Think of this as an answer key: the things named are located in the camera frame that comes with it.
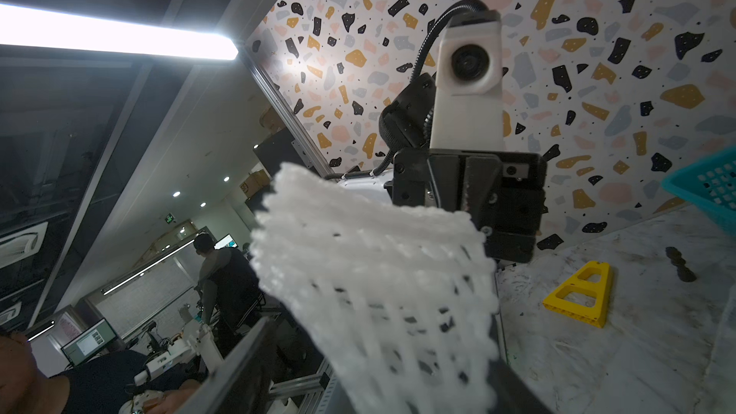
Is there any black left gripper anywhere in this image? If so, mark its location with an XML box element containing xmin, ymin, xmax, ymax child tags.
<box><xmin>392</xmin><ymin>149</ymin><xmax>546</xmax><ymax>263</ymax></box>

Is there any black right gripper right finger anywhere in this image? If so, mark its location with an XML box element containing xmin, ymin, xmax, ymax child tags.
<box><xmin>486</xmin><ymin>315</ymin><xmax>551</xmax><ymax>414</ymax></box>

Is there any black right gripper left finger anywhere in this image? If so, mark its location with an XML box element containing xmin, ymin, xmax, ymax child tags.
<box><xmin>176</xmin><ymin>318</ymin><xmax>276</xmax><ymax>414</ymax></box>

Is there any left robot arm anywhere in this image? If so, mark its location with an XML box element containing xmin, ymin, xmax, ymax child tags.
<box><xmin>379</xmin><ymin>74</ymin><xmax>547</xmax><ymax>263</ymax></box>

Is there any person in dark shirt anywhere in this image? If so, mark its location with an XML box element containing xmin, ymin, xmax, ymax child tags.
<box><xmin>194</xmin><ymin>233</ymin><xmax>262</xmax><ymax>358</ymax></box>

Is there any yellow triangular plastic block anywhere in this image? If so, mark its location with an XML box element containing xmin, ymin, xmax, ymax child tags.
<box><xmin>542</xmin><ymin>261</ymin><xmax>613</xmax><ymax>329</ymax></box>

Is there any dark chess piece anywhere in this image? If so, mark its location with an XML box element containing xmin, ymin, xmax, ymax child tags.
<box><xmin>665</xmin><ymin>246</ymin><xmax>698</xmax><ymax>283</ymax></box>

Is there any teal plastic basket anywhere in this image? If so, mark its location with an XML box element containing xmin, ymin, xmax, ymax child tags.
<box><xmin>662</xmin><ymin>147</ymin><xmax>736</xmax><ymax>237</ymax></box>

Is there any ceiling strip light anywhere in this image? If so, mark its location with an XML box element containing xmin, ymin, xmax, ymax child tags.
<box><xmin>1</xmin><ymin>4</ymin><xmax>239</xmax><ymax>61</ymax></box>

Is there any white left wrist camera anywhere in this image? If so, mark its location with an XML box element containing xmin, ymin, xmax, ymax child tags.
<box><xmin>429</xmin><ymin>11</ymin><xmax>504</xmax><ymax>151</ymax></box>

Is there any aluminium corner post left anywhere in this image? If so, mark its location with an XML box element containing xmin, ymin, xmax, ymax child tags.
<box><xmin>237</xmin><ymin>42</ymin><xmax>333</xmax><ymax>177</ymax></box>

